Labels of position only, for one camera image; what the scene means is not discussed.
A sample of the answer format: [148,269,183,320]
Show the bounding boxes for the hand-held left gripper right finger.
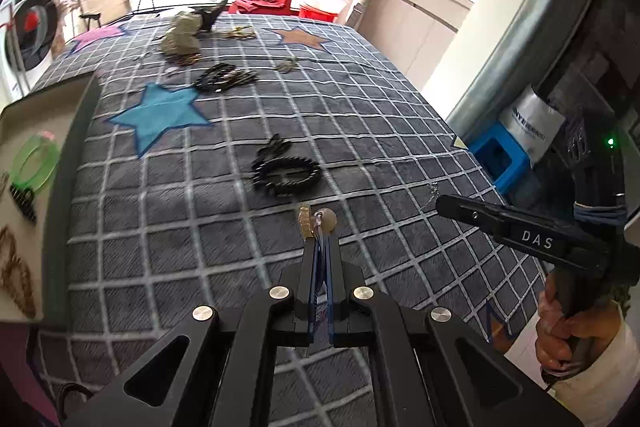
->
[320,234,586,427]

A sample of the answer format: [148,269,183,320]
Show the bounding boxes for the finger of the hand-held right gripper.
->
[435,194,611,280]

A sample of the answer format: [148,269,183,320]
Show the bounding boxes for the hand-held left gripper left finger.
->
[62,237,321,427]

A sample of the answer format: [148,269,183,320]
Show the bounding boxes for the beige beaded hair tie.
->
[297,203,338,240]

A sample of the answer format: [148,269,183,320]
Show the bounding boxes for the green translucent bangle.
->
[10,133,62,195]

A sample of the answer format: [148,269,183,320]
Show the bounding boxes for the brown braided rope bracelet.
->
[0,224,38,318]

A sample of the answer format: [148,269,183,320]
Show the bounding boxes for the white box with green rim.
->
[0,74,103,323]

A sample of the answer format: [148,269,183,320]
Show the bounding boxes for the black comb hair clip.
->
[9,187,38,224]

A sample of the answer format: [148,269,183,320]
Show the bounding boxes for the person's right forearm white sleeve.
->
[545,322,640,427]

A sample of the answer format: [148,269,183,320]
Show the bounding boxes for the person's right hand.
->
[535,277,626,373]

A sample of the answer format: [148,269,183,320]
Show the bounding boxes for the blue plastic stool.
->
[467,122,532,202]

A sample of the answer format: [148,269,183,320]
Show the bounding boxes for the white plastic bag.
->
[497,84,568,162]

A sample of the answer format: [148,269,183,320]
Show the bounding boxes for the grey curtain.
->
[445,0,608,148]

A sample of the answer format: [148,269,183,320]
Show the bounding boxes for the dark brown hair clips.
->
[227,69,261,88]

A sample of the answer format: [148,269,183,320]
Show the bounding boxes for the black dotted snap clips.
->
[194,63,236,94]

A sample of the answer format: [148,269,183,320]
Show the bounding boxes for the beige cabinet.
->
[357,0,483,95]

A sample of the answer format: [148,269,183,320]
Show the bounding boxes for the red bucket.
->
[299,0,350,24]

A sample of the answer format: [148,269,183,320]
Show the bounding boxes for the cream polka dot hair bow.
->
[160,13,203,55]

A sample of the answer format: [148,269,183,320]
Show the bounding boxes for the red cloth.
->
[229,0,281,15]

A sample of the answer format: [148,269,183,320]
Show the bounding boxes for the dark hair claw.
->
[192,0,228,30]

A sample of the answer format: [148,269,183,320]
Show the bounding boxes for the wooden chair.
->
[77,0,133,28]

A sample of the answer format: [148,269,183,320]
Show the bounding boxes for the white washing machine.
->
[0,0,63,100]

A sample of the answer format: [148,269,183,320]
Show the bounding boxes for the black beaded bracelet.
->
[250,155,322,196]

